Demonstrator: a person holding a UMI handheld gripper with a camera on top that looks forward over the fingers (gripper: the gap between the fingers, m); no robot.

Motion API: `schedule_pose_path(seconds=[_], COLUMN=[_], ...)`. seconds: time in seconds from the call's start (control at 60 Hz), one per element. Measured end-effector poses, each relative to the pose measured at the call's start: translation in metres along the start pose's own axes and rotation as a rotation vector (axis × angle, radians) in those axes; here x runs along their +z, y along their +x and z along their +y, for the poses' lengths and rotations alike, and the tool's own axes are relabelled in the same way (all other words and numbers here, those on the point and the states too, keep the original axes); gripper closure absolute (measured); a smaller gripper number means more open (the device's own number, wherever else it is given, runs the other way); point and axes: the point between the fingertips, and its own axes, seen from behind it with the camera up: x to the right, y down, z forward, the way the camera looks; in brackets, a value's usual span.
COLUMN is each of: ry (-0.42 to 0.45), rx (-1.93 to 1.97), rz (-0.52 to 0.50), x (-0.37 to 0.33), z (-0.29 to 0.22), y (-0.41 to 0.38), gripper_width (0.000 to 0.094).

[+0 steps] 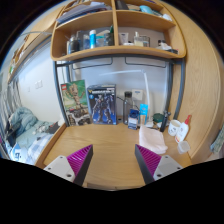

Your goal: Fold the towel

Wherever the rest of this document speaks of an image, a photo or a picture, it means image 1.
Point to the white wall switch plate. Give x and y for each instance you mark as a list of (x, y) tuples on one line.
[(39, 84)]

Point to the pink towel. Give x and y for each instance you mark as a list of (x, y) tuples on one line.
[(152, 139)]

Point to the green tree-figure brick set box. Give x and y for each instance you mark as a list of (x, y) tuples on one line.
[(75, 103)]

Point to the light blue card package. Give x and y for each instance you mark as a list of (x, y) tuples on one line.
[(143, 115)]

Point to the black cylindrical shaver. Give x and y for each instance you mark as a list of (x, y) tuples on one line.
[(164, 121)]

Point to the white bottle with red cap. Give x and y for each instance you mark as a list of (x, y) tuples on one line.
[(182, 131)]

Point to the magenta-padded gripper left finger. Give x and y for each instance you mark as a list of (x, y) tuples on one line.
[(78, 161)]

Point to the white box with blue print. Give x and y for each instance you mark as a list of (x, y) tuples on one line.
[(137, 94)]

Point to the white desk lamp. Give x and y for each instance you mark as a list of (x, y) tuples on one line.
[(146, 86)]

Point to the small blue and white box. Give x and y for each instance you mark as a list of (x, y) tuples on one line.
[(133, 120)]

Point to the wooden shelf unit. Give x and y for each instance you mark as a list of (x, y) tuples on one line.
[(115, 50)]

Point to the white mug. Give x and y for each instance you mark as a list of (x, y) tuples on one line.
[(173, 128)]

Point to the dark green round container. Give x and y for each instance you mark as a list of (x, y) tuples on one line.
[(158, 117)]

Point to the blue robot model kit box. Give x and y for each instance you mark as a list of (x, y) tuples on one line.
[(101, 105)]

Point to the dark translucent water bottle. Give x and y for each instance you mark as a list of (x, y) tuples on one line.
[(127, 108)]

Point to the bed with teal bedding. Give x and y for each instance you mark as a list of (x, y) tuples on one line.
[(26, 130)]

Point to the clear plastic cup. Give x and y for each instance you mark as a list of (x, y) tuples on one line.
[(183, 147)]

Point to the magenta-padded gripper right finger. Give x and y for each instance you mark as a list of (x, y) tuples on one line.
[(150, 161)]

